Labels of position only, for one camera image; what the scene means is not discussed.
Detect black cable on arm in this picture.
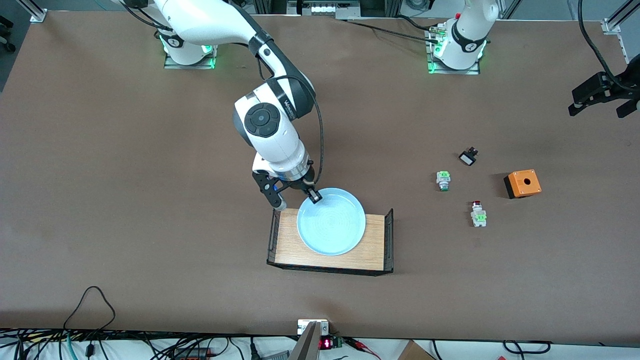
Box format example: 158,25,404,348
577,0,632,93
256,50,325,188

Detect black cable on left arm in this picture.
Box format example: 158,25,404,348
577,0,632,93

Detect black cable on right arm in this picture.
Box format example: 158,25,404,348
256,50,325,188

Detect wooden tray with wire sides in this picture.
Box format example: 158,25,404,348
266,201,395,277

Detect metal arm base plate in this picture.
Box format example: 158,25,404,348
426,24,482,76
163,44,217,70

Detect red clip test leads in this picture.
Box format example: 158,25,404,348
345,337,382,360

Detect black office chair base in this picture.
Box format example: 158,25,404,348
0,15,16,53

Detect short black table cable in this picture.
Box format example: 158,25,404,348
396,14,437,33

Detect silver metal bracket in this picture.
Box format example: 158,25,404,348
297,319,330,336

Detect light blue round plate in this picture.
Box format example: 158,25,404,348
297,187,366,257

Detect long black table cable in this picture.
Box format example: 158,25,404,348
336,18,441,45

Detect white power strip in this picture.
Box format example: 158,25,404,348
287,0,361,18

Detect grey camera post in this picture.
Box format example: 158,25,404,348
289,321,321,360

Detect orange box with round hole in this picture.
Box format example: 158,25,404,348
503,169,542,200

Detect thick black curved cable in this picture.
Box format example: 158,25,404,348
502,340,552,356

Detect short aluminium frame profile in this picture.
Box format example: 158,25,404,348
17,0,48,24

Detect long aluminium frame profile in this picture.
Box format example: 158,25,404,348
601,0,640,65

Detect thin looped black cable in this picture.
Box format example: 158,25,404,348
62,286,117,333

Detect brown cardboard piece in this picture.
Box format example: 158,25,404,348
397,340,437,360

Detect green and red switch component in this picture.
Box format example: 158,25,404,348
470,200,488,228

